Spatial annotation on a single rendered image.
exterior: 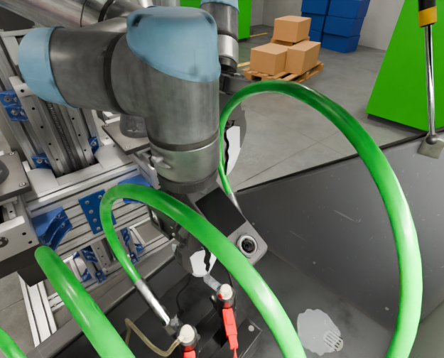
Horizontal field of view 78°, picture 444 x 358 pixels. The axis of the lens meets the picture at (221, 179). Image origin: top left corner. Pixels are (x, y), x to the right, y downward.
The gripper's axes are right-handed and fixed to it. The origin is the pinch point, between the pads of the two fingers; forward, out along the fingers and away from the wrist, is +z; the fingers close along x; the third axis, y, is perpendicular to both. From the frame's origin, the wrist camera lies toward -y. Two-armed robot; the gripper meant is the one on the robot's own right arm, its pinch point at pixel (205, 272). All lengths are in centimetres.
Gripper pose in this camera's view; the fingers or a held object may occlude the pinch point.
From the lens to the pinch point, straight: 45.7
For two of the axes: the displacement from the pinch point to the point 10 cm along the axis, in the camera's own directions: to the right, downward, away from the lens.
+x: -6.7, 4.7, -5.8
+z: 0.0, 7.7, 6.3
